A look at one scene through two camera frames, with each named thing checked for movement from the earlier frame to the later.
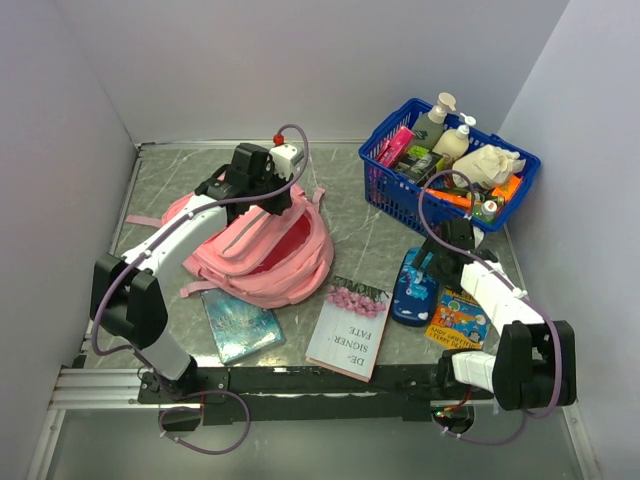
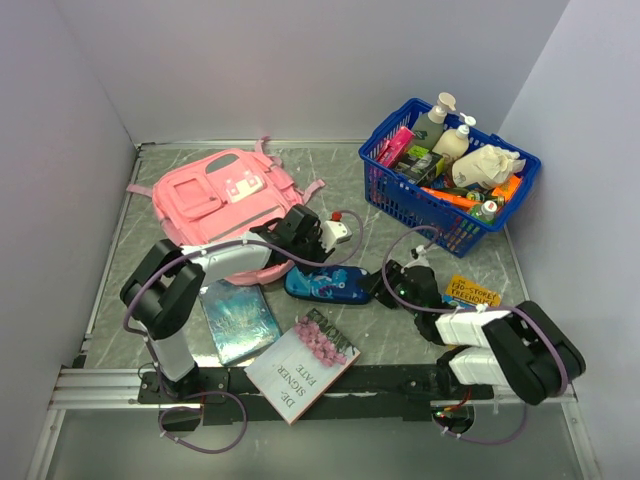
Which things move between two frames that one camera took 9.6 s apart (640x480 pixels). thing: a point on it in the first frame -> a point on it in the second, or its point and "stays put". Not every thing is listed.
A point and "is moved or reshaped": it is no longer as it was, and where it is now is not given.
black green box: (417, 164) stays put
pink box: (392, 150) stays put
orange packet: (450, 197) stays put
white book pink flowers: (349, 330) -> (301, 365)
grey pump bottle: (430, 124) stays put
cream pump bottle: (452, 143) stays put
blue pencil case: (415, 290) is moved or reshaped
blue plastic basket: (471, 179) stays put
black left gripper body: (273, 202) -> (311, 249)
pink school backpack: (259, 259) is moved or reshaped
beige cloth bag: (487, 166) stays put
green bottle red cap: (484, 212) stays put
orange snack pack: (508, 188) stays put
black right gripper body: (437, 264) -> (395, 276)
